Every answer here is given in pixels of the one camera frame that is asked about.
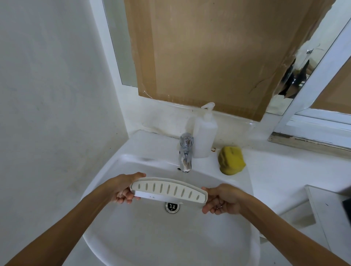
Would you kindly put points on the person's left hand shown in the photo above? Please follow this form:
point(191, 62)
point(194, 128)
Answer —
point(122, 189)

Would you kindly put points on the person's right hand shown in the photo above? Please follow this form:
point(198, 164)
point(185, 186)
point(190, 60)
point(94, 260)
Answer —
point(227, 198)

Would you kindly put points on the white drip tray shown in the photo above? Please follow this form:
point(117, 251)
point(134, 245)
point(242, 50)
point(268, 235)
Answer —
point(170, 190)

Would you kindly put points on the person's right forearm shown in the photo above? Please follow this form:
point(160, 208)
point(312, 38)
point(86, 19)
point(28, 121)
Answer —
point(290, 235)

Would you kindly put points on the person's left forearm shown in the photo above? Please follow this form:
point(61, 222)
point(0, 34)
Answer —
point(63, 227)

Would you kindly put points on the yellow sponge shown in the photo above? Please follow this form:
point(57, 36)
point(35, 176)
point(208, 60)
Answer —
point(231, 160)

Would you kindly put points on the metal sink drain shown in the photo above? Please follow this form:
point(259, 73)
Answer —
point(172, 207)

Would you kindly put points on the chrome faucet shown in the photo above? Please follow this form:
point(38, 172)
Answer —
point(186, 156)

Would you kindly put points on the white soap pump bottle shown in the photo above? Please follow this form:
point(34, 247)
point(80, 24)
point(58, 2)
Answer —
point(205, 137)

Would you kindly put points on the white ceramic sink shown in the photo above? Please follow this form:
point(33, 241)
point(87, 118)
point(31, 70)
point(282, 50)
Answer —
point(164, 241)

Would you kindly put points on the large taped brown cardboard sheet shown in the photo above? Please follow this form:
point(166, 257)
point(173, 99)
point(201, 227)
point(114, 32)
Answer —
point(214, 52)

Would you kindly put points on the brown cardboard window cover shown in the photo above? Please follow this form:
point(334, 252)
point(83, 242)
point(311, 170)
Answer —
point(336, 96)

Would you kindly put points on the white window frame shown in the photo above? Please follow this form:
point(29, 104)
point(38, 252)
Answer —
point(310, 107)

